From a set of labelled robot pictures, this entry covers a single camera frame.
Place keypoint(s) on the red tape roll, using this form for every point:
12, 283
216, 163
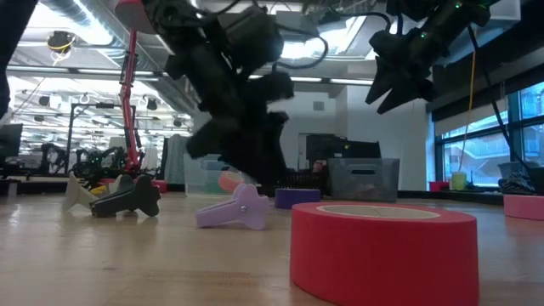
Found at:
382, 259

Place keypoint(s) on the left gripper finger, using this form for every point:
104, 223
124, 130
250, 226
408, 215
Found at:
261, 149
214, 140

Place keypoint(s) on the black mesh tray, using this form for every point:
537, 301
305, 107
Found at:
306, 180

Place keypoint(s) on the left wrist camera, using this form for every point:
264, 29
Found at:
253, 38

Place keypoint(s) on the white staple remover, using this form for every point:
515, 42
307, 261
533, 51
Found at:
76, 195

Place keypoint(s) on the black metal stand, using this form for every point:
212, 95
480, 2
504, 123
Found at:
102, 105

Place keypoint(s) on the pink tape roll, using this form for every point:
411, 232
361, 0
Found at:
525, 208

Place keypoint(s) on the purple tape roll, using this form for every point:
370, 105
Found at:
297, 199

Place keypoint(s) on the clear plastic bin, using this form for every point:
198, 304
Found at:
200, 178

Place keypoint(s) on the black background robot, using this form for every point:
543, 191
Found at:
98, 163

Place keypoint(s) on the red box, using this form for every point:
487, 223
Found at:
438, 186

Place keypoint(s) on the purple staple remover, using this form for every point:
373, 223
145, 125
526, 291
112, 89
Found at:
238, 210

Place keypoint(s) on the green cup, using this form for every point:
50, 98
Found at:
458, 181

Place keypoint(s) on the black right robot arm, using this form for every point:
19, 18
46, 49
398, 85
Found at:
446, 21

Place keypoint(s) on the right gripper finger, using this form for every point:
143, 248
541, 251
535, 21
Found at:
404, 100
380, 85

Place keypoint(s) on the yellow stapler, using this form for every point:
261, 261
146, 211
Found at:
98, 190

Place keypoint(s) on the ceiling light strip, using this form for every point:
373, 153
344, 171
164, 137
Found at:
353, 81

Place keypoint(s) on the black staple remover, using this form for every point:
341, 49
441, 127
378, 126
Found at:
127, 200

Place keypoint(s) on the striped fabric bundle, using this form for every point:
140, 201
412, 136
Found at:
516, 185

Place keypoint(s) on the red desk lamp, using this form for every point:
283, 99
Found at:
128, 106

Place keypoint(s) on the grey ribbed panel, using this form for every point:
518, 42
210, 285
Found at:
176, 159

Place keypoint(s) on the grey basket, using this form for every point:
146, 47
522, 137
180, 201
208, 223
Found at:
510, 167

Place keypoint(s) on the grey plastic bin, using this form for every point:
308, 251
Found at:
365, 180

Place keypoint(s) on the black monitor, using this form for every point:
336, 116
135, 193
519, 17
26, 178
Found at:
10, 142
363, 150
325, 146

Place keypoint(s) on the person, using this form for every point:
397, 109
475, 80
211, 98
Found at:
319, 166

